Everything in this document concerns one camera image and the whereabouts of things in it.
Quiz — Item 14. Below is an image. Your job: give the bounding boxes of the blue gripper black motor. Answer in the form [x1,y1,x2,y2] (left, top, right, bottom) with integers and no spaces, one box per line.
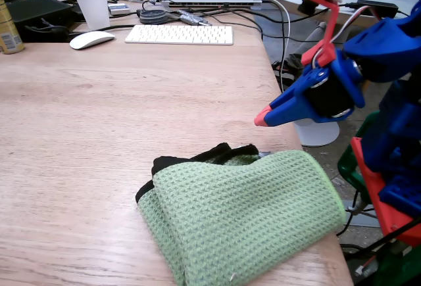
[254,48,366,128]

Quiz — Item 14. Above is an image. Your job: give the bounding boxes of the green waffle weave cloth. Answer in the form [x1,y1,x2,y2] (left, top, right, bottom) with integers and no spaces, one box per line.
[135,142,347,286]

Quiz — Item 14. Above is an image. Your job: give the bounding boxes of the black sneaker orange details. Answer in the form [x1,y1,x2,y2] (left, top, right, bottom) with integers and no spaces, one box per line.
[272,53,305,87]

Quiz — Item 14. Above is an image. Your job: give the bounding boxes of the grey trouser leg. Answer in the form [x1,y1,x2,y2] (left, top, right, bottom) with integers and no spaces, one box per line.
[293,20,330,57]

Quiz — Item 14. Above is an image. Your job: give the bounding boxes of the green plastic clamp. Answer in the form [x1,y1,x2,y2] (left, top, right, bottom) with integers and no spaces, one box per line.
[370,243,421,286]
[337,110,380,202]

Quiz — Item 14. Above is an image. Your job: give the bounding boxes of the silver taped connector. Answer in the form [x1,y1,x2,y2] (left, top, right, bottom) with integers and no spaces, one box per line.
[177,9,213,27]

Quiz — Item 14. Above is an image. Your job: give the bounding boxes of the white keyboard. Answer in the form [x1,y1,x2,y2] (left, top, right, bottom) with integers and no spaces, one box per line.
[124,24,235,47]

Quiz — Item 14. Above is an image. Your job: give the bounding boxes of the black power adapter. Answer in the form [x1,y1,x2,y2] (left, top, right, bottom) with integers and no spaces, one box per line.
[348,0,399,20]

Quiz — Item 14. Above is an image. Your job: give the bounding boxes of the grey floor plate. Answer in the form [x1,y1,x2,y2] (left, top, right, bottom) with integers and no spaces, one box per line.
[341,198,383,228]

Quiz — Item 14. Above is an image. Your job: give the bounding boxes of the small silver box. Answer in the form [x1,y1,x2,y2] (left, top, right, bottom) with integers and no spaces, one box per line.
[107,3,131,16]

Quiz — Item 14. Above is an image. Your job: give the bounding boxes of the white computer mouse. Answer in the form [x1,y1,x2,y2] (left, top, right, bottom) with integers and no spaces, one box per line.
[69,30,116,51]

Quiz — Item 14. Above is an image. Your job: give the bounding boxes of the white paper cup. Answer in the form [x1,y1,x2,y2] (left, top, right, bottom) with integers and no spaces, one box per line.
[72,0,111,32]

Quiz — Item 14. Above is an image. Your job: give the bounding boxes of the black box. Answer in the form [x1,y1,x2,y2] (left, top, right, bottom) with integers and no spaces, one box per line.
[5,0,76,43]

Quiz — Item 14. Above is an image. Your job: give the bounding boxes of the yellow drink can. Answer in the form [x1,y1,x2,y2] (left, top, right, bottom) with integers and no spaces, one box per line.
[0,0,26,55]

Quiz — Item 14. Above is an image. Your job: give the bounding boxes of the white cable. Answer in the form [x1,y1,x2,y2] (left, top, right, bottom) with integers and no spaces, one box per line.
[262,0,292,93]

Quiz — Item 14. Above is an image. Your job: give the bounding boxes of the red camera mount bracket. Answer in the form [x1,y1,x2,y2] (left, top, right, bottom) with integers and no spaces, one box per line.
[291,0,342,68]

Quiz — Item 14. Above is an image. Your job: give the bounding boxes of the black laptop cable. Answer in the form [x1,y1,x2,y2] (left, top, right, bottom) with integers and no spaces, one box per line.
[210,5,330,42]

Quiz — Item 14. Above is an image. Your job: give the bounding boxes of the red white servo wires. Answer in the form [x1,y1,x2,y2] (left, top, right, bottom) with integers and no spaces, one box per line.
[310,0,382,69]

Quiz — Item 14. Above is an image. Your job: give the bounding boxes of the red robot base plate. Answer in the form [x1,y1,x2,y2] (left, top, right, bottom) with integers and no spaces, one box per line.
[349,137,421,247]

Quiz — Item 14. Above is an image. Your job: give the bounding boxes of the coiled black cable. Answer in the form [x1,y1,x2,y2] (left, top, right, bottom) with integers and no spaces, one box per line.
[137,9,171,26]

